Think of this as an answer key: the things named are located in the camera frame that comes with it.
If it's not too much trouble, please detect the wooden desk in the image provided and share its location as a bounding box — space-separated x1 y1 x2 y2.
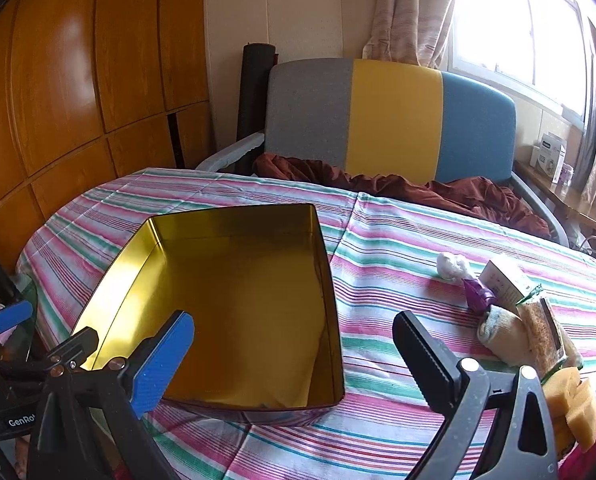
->
514 160 596 233

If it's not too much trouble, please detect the cracker pack with barcode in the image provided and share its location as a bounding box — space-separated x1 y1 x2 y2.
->
516 285 583 382

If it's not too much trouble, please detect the striped bed cover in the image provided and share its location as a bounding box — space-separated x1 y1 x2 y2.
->
16 169 596 479

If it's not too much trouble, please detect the dark red blanket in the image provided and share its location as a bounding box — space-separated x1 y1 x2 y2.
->
253 153 550 240

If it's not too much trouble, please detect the gold tin box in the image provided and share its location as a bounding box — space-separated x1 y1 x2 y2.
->
78 204 345 426

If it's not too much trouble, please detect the white appliance box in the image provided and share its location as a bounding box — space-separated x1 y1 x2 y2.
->
530 132 567 184

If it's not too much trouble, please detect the cream sock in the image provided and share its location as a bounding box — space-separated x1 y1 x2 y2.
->
476 306 535 366

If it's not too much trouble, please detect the white cream tea box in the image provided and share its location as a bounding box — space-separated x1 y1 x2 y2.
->
480 256 535 314

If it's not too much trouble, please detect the yellow sponge block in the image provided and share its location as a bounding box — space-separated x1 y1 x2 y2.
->
543 367 596 460

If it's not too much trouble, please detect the black rolled mat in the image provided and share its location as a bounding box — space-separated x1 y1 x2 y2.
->
235 42 279 177

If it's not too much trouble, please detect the grey yellow blue armchair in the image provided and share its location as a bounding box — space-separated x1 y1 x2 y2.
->
198 58 568 245

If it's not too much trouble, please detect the purple snack packet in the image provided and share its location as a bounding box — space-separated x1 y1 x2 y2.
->
462 278 496 314

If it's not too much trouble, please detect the small white wrapped ball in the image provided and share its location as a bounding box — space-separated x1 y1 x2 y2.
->
437 252 474 282

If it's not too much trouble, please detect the left beige curtain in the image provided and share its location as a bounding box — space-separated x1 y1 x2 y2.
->
362 0 455 68

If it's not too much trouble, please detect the wooden wardrobe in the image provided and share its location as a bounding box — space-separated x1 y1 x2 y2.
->
0 0 215 270

